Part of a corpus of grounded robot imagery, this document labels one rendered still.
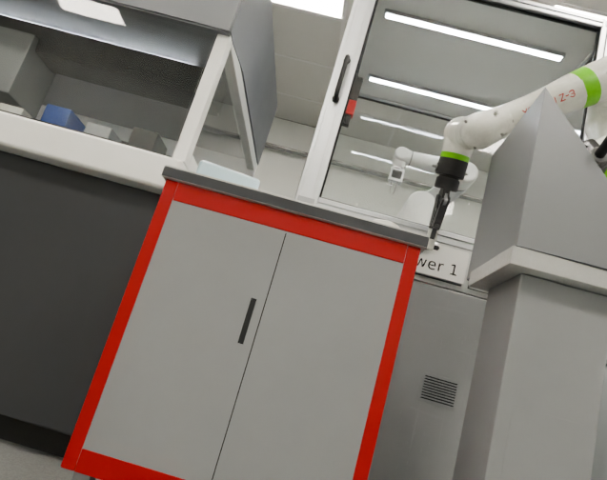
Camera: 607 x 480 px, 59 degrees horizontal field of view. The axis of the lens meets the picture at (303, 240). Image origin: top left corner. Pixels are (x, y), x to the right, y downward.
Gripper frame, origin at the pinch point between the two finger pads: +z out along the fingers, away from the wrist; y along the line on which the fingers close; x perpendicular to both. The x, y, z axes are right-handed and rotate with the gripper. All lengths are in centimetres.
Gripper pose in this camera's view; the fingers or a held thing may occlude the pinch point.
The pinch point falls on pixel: (431, 238)
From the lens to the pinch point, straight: 177.2
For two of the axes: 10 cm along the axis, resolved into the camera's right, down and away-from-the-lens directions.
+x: 9.6, 2.6, -0.5
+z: -2.6, 9.6, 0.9
